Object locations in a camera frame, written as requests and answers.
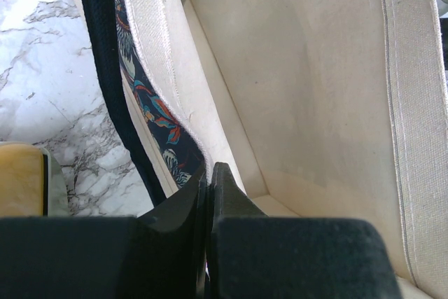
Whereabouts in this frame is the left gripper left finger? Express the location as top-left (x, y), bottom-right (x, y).
top-left (1, 168), bottom-right (207, 298)

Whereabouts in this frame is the cream canvas tote bag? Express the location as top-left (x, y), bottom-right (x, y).
top-left (75, 0), bottom-right (447, 298)

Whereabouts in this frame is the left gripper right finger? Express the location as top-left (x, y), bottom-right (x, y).
top-left (207, 162), bottom-right (402, 298)

